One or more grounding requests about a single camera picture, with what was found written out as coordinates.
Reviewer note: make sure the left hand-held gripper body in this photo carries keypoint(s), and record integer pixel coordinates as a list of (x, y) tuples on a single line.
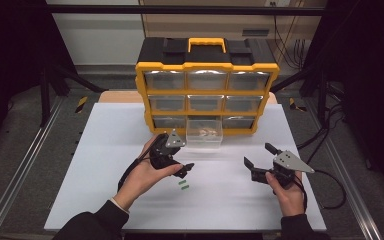
[(175, 140)]

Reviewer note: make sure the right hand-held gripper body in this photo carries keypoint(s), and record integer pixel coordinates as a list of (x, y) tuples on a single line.
[(291, 162)]

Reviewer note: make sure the green wall plug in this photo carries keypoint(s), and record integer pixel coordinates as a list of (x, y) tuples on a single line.
[(182, 182), (185, 187)]

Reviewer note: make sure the clear drawer with brown contents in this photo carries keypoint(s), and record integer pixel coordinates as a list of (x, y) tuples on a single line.
[(203, 140)]

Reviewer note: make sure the yellow black drawer organizer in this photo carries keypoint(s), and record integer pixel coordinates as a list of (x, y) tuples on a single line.
[(206, 53)]

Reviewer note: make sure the person's right hand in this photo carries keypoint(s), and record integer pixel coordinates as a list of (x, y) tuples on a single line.
[(290, 201)]

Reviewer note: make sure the person's left hand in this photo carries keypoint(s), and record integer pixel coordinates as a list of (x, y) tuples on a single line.
[(140, 181)]

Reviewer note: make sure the yellow black hazard tape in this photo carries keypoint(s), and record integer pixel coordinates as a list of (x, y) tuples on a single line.
[(295, 105), (81, 104)]

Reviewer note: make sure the white table cover sheet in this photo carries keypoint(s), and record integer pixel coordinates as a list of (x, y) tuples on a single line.
[(220, 206)]

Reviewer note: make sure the group of clear plastic drawers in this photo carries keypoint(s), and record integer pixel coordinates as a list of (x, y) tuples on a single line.
[(166, 80)]

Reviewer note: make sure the wooden table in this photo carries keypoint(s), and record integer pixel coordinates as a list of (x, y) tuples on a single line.
[(120, 96)]

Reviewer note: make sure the black metal stand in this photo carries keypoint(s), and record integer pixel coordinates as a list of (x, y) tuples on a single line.
[(45, 96), (321, 96)]

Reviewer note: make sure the dark curtain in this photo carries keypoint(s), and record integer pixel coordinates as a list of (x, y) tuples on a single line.
[(10, 66), (373, 83)]

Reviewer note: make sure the aluminium floor rail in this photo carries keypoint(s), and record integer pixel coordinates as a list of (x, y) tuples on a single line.
[(357, 203), (23, 160)]

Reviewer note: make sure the grey wall outlet plate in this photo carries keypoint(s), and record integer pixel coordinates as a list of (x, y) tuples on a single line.
[(255, 32)]

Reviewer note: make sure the black horizontal frame bar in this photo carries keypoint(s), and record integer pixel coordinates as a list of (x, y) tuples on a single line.
[(180, 10)]

